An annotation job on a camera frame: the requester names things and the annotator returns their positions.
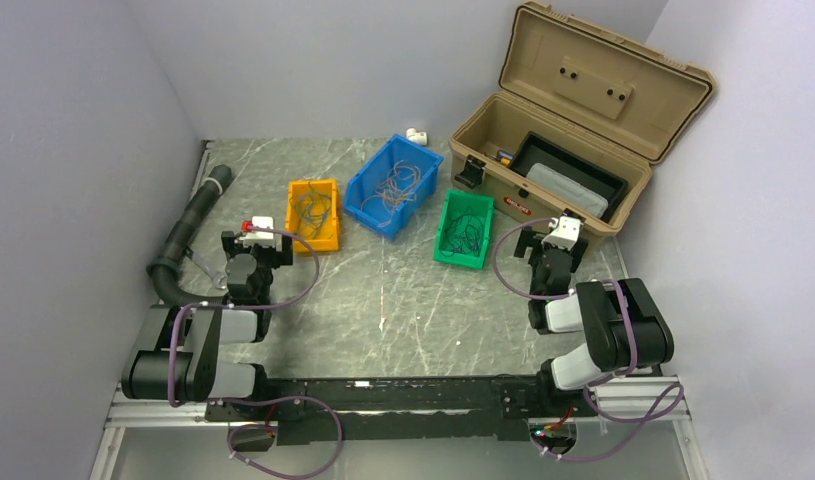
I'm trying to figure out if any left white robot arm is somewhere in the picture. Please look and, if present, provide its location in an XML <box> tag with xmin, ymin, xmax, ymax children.
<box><xmin>121</xmin><ymin>231</ymin><xmax>293</xmax><ymax>420</ymax></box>

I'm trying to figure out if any orange plastic bin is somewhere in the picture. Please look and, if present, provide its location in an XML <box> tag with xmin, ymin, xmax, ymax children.
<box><xmin>284</xmin><ymin>179</ymin><xmax>341</xmax><ymax>253</ymax></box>

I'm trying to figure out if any silver wrench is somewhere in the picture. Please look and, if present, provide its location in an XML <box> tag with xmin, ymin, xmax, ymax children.
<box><xmin>184</xmin><ymin>247</ymin><xmax>227</xmax><ymax>290</ymax></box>

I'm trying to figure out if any yellow blue battery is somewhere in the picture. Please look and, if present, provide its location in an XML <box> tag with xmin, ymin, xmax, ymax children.
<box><xmin>496</xmin><ymin>150</ymin><xmax>513</xmax><ymax>166</ymax></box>

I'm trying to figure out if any grey plastic case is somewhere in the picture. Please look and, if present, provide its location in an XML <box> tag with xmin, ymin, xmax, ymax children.
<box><xmin>525</xmin><ymin>164</ymin><xmax>608</xmax><ymax>217</ymax></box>

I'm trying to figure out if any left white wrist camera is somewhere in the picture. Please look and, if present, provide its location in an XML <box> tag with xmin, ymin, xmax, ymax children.
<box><xmin>239</xmin><ymin>216</ymin><xmax>279</xmax><ymax>250</ymax></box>

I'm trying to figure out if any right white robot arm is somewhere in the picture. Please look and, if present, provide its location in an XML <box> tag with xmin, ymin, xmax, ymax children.
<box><xmin>514</xmin><ymin>226</ymin><xmax>675</xmax><ymax>415</ymax></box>

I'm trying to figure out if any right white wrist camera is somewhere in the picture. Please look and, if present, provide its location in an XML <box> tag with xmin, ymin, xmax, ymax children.
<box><xmin>542</xmin><ymin>215</ymin><xmax>583</xmax><ymax>251</ymax></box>

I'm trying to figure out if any tan plastic toolbox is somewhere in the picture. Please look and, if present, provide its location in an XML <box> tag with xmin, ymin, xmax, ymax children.
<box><xmin>449</xmin><ymin>2</ymin><xmax>716</xmax><ymax>249</ymax></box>

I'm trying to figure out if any white plastic fitting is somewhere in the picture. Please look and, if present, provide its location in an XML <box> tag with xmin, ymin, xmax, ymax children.
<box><xmin>405</xmin><ymin>128</ymin><xmax>428</xmax><ymax>146</ymax></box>

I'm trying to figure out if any green plastic bin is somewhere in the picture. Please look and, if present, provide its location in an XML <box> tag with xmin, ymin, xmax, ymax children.
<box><xmin>433</xmin><ymin>189</ymin><xmax>494</xmax><ymax>270</ymax></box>

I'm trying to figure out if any aluminium frame rail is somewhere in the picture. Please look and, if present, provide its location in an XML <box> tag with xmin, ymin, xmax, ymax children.
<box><xmin>88</xmin><ymin>139</ymin><xmax>710</xmax><ymax>480</ymax></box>

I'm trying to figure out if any black corrugated hose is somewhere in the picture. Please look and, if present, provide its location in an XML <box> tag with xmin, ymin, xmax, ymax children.
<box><xmin>145</xmin><ymin>164</ymin><xmax>233</xmax><ymax>307</ymax></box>

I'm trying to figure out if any blue plastic bin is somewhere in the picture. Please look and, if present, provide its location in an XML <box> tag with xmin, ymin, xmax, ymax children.
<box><xmin>343</xmin><ymin>135</ymin><xmax>444</xmax><ymax>240</ymax></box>

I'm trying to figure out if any black toolbox tray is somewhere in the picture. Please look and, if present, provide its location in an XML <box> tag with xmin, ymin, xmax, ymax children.
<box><xmin>510</xmin><ymin>132</ymin><xmax>628</xmax><ymax>222</ymax></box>

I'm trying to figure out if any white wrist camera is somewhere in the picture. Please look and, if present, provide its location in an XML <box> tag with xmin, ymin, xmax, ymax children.
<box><xmin>542</xmin><ymin>215</ymin><xmax>583</xmax><ymax>251</ymax></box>
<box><xmin>239</xmin><ymin>216</ymin><xmax>279</xmax><ymax>250</ymax></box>

